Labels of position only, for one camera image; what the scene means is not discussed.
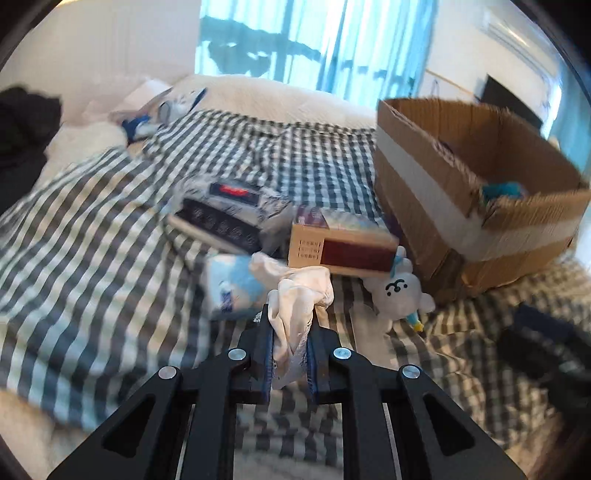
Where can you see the brown cardboard box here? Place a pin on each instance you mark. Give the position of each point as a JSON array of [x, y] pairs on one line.
[[479, 197]]

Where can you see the white plush bunny toy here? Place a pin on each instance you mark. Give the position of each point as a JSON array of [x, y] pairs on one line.
[[400, 296]]

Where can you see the blue white tissue pack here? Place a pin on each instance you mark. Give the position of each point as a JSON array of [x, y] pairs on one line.
[[230, 290]]

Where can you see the black clothing pile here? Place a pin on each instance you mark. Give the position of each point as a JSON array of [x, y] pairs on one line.
[[29, 122]]

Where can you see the blue white plush toy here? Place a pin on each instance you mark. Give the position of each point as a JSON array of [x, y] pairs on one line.
[[169, 111]]

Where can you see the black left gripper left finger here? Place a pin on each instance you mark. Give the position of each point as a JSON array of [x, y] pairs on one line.
[[181, 422]]

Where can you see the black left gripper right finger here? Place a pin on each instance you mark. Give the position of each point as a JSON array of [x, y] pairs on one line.
[[399, 424]]

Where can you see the white air conditioner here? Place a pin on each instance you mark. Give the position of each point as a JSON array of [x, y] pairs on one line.
[[524, 38]]

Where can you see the floral wet wipes pack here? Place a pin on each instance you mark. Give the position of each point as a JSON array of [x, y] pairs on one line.
[[230, 215]]

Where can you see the white lace cloth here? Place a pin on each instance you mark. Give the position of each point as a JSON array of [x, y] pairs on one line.
[[292, 296]]

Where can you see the green white checkered bedsheet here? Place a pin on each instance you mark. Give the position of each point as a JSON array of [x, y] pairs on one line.
[[458, 348]]

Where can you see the blue curtain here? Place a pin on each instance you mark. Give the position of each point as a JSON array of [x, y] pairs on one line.
[[360, 51]]

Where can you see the medicine carton box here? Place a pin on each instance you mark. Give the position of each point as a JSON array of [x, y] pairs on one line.
[[345, 243]]

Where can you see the black wall television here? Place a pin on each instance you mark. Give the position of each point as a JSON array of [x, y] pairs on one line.
[[495, 94]]

